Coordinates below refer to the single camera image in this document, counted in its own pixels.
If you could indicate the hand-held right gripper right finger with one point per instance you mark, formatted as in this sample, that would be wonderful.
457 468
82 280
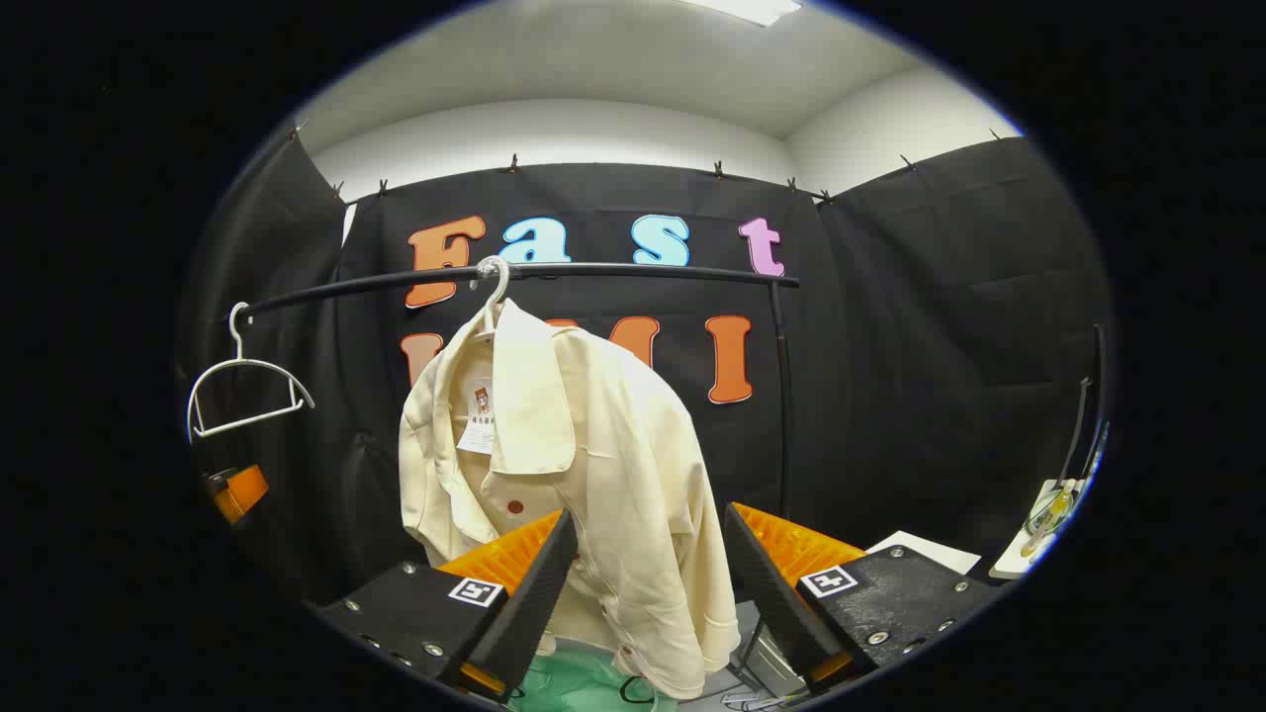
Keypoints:
767 583

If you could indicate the grey metal box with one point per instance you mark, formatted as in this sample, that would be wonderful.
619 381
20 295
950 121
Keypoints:
771 658

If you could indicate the white board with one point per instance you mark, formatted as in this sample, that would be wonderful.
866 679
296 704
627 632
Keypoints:
1024 554

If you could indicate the ceiling light panel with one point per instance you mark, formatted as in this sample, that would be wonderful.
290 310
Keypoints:
742 8

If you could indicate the white plastic hanger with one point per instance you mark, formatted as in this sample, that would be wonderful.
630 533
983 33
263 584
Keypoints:
238 341
492 307

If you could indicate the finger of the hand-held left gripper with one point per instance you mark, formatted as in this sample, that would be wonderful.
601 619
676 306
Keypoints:
242 491

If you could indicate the white paper sheet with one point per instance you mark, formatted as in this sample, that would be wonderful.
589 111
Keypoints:
930 552

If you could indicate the cream button shirt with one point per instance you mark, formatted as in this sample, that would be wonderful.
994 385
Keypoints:
613 445

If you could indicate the row of small cloth clips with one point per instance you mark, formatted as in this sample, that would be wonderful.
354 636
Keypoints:
512 161

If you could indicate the green laundry hamper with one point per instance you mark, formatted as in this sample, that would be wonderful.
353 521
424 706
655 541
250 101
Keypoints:
574 684

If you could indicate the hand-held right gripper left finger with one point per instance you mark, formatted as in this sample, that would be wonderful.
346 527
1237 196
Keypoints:
539 583

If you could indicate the black clothes rail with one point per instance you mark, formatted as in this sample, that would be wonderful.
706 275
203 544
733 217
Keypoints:
643 270

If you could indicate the black backdrop cloth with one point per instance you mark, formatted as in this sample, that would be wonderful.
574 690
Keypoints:
890 346

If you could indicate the thin black stand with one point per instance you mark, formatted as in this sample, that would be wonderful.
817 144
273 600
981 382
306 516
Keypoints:
1078 415

